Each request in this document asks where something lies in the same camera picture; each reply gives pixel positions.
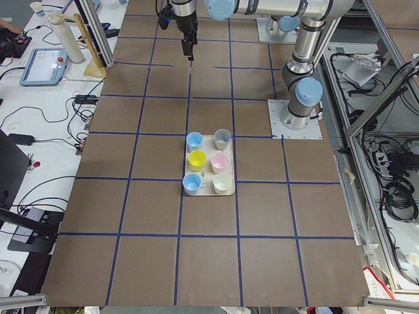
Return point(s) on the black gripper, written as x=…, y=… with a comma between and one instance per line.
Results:
x=185, y=22

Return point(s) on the light blue plastic cup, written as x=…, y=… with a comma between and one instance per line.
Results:
x=194, y=141

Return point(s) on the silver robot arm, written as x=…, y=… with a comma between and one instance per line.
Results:
x=318, y=22

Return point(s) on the grey plastic cup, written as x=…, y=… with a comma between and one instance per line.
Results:
x=222, y=139

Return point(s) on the yellow plastic cup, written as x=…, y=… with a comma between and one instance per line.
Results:
x=197, y=160

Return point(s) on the pink plastic cup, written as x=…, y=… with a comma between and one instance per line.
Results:
x=219, y=162

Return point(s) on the blue plastic cup on tray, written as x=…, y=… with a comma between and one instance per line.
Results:
x=192, y=183

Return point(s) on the pale green plastic cup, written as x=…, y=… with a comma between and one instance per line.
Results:
x=222, y=183

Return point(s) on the wooden mug tree stand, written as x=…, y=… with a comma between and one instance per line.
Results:
x=95, y=67

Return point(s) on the white cardboard tube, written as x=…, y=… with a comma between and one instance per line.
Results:
x=66, y=37

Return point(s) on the cream plastic tray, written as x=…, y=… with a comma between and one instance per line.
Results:
x=207, y=175

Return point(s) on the blue teach pendant tablet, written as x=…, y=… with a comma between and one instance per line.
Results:
x=45, y=67

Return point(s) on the black power adapter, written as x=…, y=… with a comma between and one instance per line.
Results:
x=22, y=139

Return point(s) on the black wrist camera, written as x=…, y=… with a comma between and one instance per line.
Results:
x=164, y=17

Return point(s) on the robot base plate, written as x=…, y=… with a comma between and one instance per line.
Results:
x=284, y=125
x=281, y=30

